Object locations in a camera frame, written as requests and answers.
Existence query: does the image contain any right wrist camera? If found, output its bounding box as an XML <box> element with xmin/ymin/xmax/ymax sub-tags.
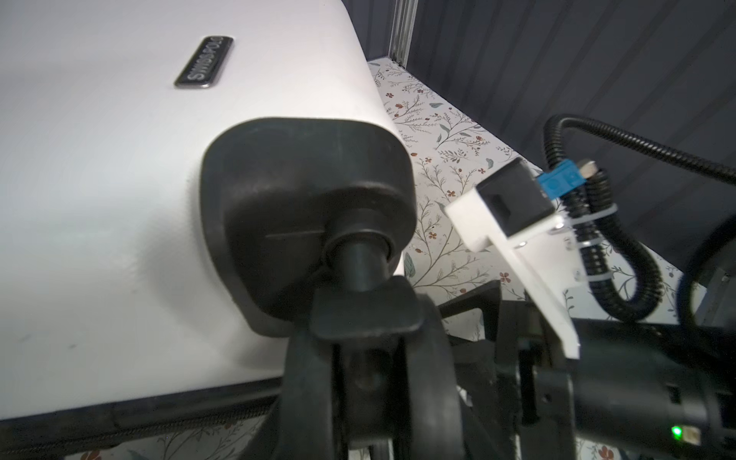
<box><xmin>444</xmin><ymin>157</ymin><xmax>591</xmax><ymax>360</ymax></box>

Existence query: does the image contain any black carry-on suitcase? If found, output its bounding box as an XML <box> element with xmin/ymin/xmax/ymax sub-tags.
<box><xmin>1</xmin><ymin>1</ymin><xmax>465</xmax><ymax>459</ymax></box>

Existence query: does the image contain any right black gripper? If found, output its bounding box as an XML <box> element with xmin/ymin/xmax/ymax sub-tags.
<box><xmin>439</xmin><ymin>281</ymin><xmax>577</xmax><ymax>459</ymax></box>

